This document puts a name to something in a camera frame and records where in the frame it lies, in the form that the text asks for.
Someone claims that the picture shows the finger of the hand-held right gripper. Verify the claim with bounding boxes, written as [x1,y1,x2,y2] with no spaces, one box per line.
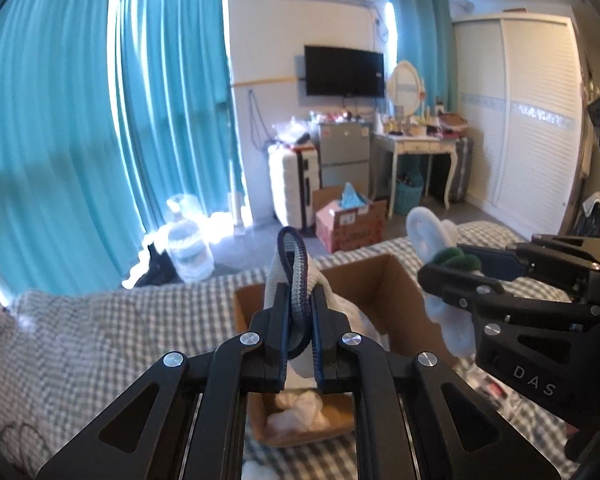
[418,260,600,332]
[456,233,600,282]

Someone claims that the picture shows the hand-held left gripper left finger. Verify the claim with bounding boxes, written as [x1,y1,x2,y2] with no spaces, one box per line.
[36,283,293,480]

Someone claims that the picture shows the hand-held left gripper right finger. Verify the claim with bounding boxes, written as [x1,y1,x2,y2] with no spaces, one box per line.
[310,286,557,480]

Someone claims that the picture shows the white fuzzy sock green pompoms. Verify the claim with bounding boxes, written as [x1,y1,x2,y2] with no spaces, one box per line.
[405,206,477,359]

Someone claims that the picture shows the brown cardboard box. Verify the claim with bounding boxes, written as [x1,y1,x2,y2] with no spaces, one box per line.
[233,253,444,447]

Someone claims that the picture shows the white sock with navy cuff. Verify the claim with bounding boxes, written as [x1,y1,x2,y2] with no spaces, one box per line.
[263,226,327,379]

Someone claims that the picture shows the white cloth bundle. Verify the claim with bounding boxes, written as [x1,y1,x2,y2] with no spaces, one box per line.
[266,391,332,436]

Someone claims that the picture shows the teal waste basket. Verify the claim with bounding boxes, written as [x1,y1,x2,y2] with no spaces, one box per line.
[394,172,426,215]

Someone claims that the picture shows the grey suitcase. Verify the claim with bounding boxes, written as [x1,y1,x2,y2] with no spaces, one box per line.
[447,135,474,204]

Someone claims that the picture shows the pink printed cardboard box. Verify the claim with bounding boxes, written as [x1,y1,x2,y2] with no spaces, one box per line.
[313,186,389,254]

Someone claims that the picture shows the teal cloth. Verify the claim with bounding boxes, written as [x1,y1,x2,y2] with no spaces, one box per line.
[339,182,372,210]

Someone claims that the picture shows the large clear water jug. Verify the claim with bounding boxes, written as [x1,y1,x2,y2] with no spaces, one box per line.
[165,194,216,282]

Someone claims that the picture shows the white dressing table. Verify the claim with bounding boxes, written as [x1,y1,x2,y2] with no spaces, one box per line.
[372,129,469,212]

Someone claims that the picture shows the black bag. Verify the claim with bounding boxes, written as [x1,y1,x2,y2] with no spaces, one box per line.
[132,242,184,289]

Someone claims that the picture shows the white slatted wardrobe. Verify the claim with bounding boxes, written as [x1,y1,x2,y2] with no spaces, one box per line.
[452,12,589,234]

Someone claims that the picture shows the white hard suitcase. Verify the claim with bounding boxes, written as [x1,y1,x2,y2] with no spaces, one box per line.
[268,143,321,229]

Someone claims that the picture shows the small grey fridge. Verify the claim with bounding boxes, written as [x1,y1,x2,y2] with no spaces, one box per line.
[317,122,371,194]

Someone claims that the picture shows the grey checkered bed blanket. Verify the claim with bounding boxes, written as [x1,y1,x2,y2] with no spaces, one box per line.
[0,220,600,480]

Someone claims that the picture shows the oval white vanity mirror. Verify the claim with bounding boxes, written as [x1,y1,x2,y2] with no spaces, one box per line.
[385,59,426,117]

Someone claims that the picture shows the narrow teal curtain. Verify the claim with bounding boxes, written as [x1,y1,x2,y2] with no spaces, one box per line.
[382,0,457,117]

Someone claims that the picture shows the wide teal window curtain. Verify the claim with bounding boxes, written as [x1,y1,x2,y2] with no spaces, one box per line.
[0,0,247,307]

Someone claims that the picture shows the hanging dark cable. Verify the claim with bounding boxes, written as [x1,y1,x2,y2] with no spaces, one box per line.
[247,88,277,152]

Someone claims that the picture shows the black wall television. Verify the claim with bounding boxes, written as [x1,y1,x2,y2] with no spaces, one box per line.
[303,44,386,99]

